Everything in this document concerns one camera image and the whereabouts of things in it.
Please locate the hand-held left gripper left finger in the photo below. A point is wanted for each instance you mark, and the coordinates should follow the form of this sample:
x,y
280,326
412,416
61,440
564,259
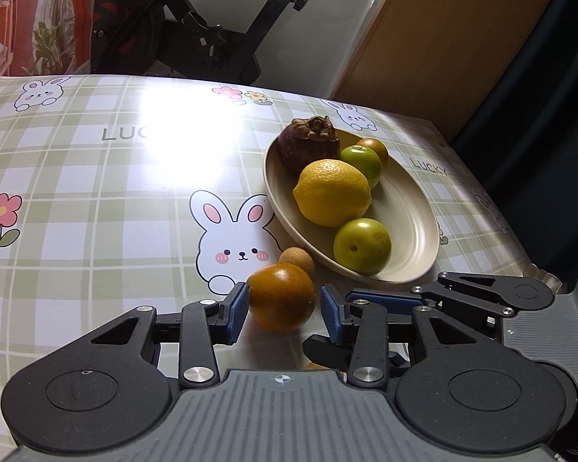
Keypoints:
x,y
236,313

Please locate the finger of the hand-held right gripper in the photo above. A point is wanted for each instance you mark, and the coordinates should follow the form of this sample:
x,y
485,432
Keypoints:
x,y
462,288
325,351

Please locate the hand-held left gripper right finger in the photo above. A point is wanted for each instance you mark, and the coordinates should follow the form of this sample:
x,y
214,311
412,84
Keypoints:
x,y
330,314

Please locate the orange tangerine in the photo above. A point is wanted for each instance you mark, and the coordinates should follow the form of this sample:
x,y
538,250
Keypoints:
x,y
279,298

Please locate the green jujube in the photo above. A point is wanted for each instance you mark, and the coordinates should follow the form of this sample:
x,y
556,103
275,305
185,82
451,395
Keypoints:
x,y
361,162
361,248

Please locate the beige round plate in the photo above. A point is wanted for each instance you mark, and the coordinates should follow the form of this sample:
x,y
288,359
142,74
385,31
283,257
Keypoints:
x,y
409,221

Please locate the yellow lemon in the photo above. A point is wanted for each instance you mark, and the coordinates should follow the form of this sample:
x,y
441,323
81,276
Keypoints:
x,y
330,192

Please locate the small greenish tangerine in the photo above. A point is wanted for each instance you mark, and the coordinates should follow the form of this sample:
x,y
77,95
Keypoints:
x,y
378,149

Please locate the brown longan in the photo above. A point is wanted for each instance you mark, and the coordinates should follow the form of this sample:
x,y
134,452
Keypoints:
x,y
298,260

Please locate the dark brown mangosteen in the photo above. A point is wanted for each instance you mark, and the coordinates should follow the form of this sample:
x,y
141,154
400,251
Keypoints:
x,y
298,150

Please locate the dark cloth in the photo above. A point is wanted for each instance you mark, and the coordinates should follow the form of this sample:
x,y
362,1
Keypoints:
x,y
534,130

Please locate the green checked rabbit tablecloth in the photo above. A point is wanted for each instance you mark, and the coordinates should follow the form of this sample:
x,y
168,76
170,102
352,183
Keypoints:
x,y
77,202

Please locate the wooden cabinet panel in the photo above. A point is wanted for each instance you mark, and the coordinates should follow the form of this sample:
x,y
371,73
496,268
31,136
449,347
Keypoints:
x,y
438,33

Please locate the black exercise bike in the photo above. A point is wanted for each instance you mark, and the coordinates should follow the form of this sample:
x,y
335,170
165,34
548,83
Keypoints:
x,y
125,24

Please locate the red printed backdrop cloth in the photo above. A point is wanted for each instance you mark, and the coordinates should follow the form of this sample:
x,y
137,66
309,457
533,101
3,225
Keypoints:
x,y
29,9

